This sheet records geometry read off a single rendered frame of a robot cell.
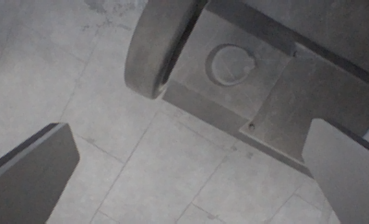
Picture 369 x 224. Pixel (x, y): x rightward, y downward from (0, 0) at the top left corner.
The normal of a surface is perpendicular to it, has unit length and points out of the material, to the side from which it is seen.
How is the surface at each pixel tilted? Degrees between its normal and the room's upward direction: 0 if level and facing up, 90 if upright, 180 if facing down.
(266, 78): 0
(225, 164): 0
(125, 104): 0
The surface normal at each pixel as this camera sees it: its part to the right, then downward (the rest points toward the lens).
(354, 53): -0.07, 0.22
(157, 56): -0.18, 0.50
